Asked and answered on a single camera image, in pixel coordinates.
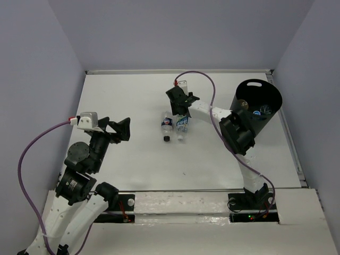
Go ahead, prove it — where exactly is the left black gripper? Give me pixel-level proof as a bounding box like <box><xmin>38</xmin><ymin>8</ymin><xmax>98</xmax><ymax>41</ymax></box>
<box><xmin>91</xmin><ymin>116</ymin><xmax>131</xmax><ymax>171</ymax></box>

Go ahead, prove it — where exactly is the clear bottle green-blue label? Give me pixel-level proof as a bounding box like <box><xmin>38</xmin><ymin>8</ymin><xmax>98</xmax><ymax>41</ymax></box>
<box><xmin>176</xmin><ymin>115</ymin><xmax>189</xmax><ymax>141</ymax></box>

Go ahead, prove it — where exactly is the clear bottle black cap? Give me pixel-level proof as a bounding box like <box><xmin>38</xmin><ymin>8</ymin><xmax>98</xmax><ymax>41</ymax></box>
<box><xmin>161</xmin><ymin>111</ymin><xmax>173</xmax><ymax>142</ymax></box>

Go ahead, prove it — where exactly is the orange juice bottle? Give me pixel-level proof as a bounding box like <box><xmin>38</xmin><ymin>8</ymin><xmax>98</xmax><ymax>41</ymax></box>
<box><xmin>238</xmin><ymin>99</ymin><xmax>249</xmax><ymax>110</ymax></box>

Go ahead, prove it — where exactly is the clear bottle blue label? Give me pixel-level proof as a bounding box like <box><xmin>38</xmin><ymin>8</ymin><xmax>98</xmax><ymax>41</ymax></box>
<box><xmin>252</xmin><ymin>105</ymin><xmax>273</xmax><ymax>117</ymax></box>

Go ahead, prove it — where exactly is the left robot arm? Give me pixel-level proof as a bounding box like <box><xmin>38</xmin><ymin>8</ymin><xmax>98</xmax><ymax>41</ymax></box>
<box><xmin>17</xmin><ymin>112</ymin><xmax>131</xmax><ymax>254</ymax></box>

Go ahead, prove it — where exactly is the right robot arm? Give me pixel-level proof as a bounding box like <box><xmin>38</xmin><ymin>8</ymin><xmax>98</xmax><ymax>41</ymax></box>
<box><xmin>166</xmin><ymin>79</ymin><xmax>282</xmax><ymax>210</ymax></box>

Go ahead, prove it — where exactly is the black round bin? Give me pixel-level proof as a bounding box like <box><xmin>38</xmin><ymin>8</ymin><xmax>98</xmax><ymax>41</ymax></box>
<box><xmin>230</xmin><ymin>79</ymin><xmax>283</xmax><ymax>136</ymax></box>

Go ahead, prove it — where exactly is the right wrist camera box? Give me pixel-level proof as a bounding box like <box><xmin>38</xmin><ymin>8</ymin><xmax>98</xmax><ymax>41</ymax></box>
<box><xmin>177</xmin><ymin>80</ymin><xmax>188</xmax><ymax>94</ymax></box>

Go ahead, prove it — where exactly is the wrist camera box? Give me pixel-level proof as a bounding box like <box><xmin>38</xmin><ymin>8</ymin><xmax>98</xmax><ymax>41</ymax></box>
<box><xmin>77</xmin><ymin>112</ymin><xmax>99</xmax><ymax>131</ymax></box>
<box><xmin>177</xmin><ymin>80</ymin><xmax>188</xmax><ymax>94</ymax></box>

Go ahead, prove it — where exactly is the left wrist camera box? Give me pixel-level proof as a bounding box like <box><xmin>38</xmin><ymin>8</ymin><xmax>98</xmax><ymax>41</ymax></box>
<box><xmin>77</xmin><ymin>112</ymin><xmax>99</xmax><ymax>131</ymax></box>

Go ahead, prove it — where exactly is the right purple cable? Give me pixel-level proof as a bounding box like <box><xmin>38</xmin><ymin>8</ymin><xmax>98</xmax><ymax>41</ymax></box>
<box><xmin>174</xmin><ymin>70</ymin><xmax>275</xmax><ymax>219</ymax></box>

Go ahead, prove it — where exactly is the purple cable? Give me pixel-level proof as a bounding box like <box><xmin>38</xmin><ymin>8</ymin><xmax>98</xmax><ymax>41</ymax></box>
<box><xmin>18</xmin><ymin>119</ymin><xmax>94</xmax><ymax>253</ymax></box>
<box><xmin>174</xmin><ymin>70</ymin><xmax>275</xmax><ymax>219</ymax></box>

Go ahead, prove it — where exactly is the aluminium back rail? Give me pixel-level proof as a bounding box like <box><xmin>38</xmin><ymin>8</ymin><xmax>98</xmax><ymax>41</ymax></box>
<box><xmin>85</xmin><ymin>69</ymin><xmax>273</xmax><ymax>75</ymax></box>

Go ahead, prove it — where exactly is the aluminium rail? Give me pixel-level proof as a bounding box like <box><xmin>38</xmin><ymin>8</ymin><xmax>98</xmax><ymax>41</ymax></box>
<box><xmin>266</xmin><ymin>69</ymin><xmax>309</xmax><ymax>186</ymax></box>
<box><xmin>85</xmin><ymin>69</ymin><xmax>273</xmax><ymax>75</ymax></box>

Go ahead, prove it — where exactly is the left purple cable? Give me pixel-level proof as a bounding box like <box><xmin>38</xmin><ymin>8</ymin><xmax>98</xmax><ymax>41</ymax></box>
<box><xmin>18</xmin><ymin>119</ymin><xmax>94</xmax><ymax>253</ymax></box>

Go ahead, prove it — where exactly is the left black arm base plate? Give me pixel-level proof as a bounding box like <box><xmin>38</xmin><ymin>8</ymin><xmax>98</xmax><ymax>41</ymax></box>
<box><xmin>94</xmin><ymin>193</ymin><xmax>135</xmax><ymax>224</ymax></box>

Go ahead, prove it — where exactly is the aluminium right rail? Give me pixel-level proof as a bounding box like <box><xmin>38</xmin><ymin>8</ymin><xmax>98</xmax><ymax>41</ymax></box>
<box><xmin>266</xmin><ymin>69</ymin><xmax>309</xmax><ymax>186</ymax></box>

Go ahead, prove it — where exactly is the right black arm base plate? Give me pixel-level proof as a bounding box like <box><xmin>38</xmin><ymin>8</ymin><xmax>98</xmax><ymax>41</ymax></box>
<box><xmin>227</xmin><ymin>192</ymin><xmax>279</xmax><ymax>223</ymax></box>

